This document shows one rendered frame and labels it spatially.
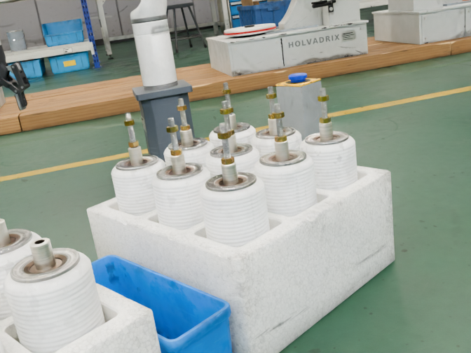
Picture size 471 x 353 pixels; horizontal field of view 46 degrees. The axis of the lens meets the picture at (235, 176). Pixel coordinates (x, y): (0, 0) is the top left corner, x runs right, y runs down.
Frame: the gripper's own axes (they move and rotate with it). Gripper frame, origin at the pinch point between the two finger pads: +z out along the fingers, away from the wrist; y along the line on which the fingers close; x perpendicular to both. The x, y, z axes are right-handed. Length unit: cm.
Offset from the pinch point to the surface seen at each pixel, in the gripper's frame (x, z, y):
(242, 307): 51, 21, -60
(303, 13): -217, 14, -57
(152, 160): 27, 7, -43
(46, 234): -0.5, 32.9, 0.4
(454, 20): -237, 33, -142
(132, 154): 27.6, 5.1, -39.8
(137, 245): 38, 17, -41
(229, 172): 41, 5, -59
